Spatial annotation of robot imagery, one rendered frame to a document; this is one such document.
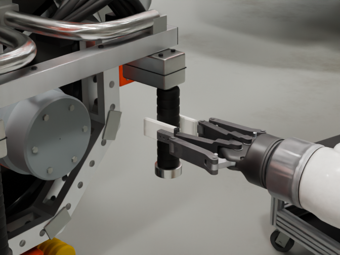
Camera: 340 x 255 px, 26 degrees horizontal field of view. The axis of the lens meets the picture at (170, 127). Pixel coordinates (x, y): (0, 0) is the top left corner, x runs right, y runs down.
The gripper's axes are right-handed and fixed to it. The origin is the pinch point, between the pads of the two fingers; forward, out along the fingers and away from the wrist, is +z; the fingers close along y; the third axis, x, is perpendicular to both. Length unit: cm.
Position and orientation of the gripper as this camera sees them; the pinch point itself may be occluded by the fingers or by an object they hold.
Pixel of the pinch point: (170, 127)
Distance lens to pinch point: 115.5
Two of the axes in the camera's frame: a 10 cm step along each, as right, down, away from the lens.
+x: 0.0, -9.1, -4.1
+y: 6.5, -3.1, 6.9
